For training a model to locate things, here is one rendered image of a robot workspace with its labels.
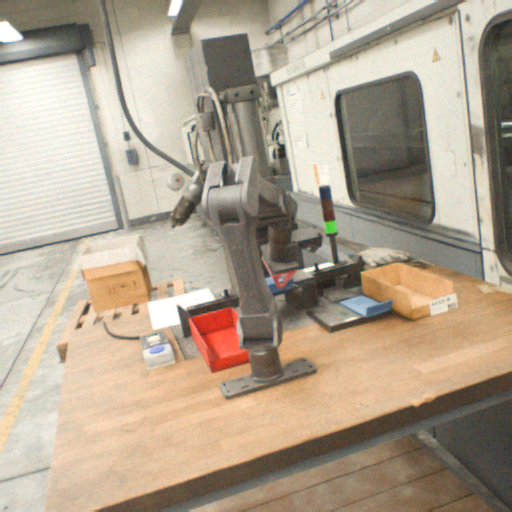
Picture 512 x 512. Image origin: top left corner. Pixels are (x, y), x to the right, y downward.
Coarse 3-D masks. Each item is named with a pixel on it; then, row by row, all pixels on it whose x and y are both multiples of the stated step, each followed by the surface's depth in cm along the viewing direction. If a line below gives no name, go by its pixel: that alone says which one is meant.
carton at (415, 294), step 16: (368, 272) 154; (384, 272) 155; (400, 272) 156; (416, 272) 147; (368, 288) 151; (384, 288) 142; (400, 288) 155; (416, 288) 149; (432, 288) 141; (448, 288) 134; (400, 304) 135; (416, 304) 140; (432, 304) 132; (448, 304) 134
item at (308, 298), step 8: (312, 280) 153; (304, 288) 153; (312, 288) 154; (288, 296) 159; (296, 296) 153; (304, 296) 153; (312, 296) 154; (296, 304) 153; (304, 304) 154; (312, 304) 154
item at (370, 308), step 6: (348, 300) 147; (354, 300) 146; (360, 300) 145; (366, 300) 145; (372, 300) 144; (390, 300) 134; (348, 306) 143; (354, 306) 142; (360, 306) 141; (366, 306) 140; (372, 306) 133; (378, 306) 133; (384, 306) 134; (390, 306) 135; (360, 312) 137; (366, 312) 133; (372, 312) 134; (378, 312) 135
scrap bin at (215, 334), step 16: (192, 320) 146; (208, 320) 148; (224, 320) 149; (192, 336) 147; (208, 336) 146; (224, 336) 144; (208, 352) 123; (224, 352) 134; (240, 352) 132; (208, 368) 127; (224, 368) 125
